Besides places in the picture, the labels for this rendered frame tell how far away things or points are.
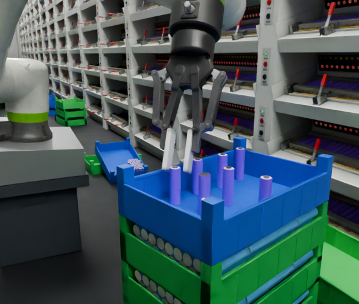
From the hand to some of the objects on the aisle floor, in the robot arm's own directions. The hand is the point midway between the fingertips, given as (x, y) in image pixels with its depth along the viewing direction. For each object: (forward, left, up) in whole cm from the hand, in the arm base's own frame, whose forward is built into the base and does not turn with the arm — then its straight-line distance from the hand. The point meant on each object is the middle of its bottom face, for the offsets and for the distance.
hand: (179, 152), depth 60 cm
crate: (+19, +134, -46) cm, 143 cm away
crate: (+17, +149, -52) cm, 159 cm away
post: (+50, +195, -51) cm, 208 cm away
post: (+67, +56, -46) cm, 98 cm away
